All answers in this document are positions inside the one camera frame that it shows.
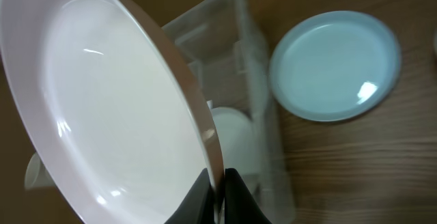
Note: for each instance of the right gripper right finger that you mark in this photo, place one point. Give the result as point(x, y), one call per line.
point(240, 207)

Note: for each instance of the clear plastic storage container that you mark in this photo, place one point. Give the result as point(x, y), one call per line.
point(228, 54)

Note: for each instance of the grey plate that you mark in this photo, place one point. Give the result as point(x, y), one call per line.
point(237, 140)

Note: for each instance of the pink plate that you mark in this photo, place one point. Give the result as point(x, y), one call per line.
point(110, 106)

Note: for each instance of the light blue plate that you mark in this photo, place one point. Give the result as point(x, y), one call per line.
point(335, 66)

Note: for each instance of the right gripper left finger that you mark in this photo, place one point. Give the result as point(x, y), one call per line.
point(198, 205)

